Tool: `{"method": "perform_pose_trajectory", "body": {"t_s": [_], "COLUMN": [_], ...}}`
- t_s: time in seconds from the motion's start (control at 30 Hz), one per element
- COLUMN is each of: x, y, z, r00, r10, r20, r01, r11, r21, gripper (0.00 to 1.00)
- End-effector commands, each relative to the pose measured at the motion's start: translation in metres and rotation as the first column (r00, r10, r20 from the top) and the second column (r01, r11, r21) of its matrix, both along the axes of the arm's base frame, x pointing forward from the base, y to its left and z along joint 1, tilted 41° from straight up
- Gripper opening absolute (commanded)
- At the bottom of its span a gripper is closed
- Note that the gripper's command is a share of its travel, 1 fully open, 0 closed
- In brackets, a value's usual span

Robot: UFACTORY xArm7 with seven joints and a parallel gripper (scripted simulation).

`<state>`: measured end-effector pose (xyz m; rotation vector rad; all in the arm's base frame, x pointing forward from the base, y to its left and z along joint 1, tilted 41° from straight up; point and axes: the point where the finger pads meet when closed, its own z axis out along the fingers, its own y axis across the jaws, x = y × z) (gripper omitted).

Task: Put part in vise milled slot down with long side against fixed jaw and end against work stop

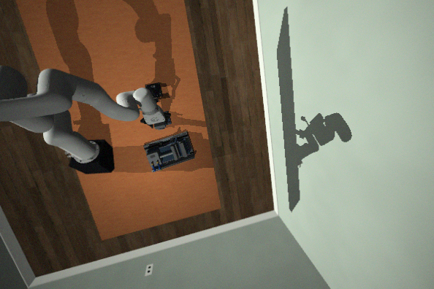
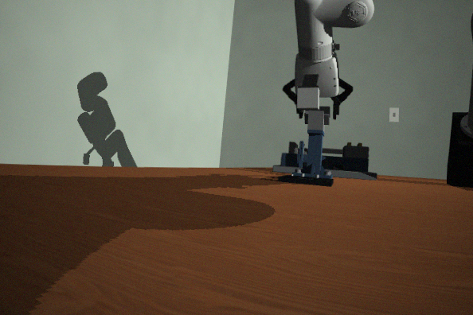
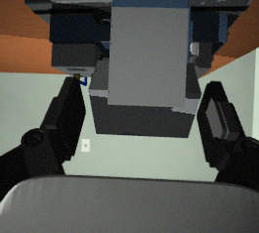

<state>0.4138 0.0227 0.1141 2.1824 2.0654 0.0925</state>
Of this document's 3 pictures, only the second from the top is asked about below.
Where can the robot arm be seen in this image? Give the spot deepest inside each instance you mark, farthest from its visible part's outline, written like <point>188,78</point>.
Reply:
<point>314,19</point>

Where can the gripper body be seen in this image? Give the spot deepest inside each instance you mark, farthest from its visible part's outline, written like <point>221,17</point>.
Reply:
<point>327,70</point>

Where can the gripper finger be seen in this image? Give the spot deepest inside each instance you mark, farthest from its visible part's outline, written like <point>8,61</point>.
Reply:
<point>292,95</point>
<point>340,98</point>

